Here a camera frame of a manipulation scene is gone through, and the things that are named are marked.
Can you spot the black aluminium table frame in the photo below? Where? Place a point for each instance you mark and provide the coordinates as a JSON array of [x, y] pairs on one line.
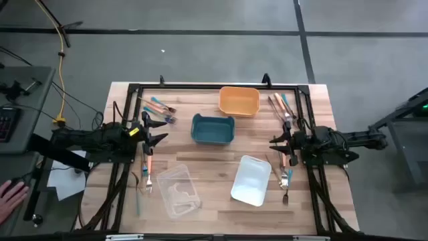
[[217, 86]]

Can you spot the black device with green light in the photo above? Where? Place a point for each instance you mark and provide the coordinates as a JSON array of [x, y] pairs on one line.
[[422, 112]]

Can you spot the clear plastic bin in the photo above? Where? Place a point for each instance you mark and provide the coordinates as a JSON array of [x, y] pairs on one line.
[[177, 190]]

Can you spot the black flat bar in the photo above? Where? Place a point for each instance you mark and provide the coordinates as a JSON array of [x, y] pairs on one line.
[[57, 152]]

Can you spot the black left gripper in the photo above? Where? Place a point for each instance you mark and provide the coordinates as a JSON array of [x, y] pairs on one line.
[[145, 132]]

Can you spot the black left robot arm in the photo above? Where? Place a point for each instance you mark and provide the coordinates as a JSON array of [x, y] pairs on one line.
[[93, 139]]

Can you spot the grey desk extension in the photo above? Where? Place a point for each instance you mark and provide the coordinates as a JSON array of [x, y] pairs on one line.
[[13, 164]]

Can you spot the teal plastic bin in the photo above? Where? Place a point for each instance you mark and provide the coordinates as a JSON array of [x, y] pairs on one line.
[[212, 130]]

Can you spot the white paper sheet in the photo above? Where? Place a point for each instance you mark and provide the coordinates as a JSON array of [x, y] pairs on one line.
[[67, 182]]

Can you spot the person's hand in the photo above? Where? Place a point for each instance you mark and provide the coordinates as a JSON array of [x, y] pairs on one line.
[[10, 201]]

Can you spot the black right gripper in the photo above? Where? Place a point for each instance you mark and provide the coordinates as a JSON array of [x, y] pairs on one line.
[[296, 140]]

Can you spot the black clamp device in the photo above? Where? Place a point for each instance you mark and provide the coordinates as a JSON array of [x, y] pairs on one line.
[[13, 90]]

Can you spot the silver metal bracket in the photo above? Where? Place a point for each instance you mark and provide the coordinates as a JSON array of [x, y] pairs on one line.
[[311, 238], [123, 237]]

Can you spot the black round knob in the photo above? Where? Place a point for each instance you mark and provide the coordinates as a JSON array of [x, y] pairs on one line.
[[37, 219]]

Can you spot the black frame bracket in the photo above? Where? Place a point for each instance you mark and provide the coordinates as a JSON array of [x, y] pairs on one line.
[[266, 79], [162, 80]]

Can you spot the grey metal cart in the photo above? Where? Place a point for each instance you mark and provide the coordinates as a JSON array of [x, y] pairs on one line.
[[406, 147]]

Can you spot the orange plastic bin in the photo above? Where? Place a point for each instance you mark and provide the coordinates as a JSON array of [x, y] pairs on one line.
[[239, 102]]

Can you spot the black computer mouse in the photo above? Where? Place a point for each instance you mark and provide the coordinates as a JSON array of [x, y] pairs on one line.
[[23, 189]]

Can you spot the grey desk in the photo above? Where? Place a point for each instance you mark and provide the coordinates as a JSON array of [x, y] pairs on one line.
[[30, 110]]

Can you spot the white plastic bin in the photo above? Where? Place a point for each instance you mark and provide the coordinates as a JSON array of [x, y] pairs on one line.
[[250, 180]]

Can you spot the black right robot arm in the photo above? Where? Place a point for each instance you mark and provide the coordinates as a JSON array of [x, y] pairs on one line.
[[354, 139]]

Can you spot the light teal utensil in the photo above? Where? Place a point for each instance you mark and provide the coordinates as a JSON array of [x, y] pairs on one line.
[[145, 170]]

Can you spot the black tripod stand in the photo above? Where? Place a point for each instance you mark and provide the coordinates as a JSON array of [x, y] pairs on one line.
[[62, 26]]

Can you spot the yellow sticker label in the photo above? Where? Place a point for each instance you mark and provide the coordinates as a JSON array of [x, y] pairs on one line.
[[134, 131]]

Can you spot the black keyboard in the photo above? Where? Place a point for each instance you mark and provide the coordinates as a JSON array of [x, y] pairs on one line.
[[8, 124]]

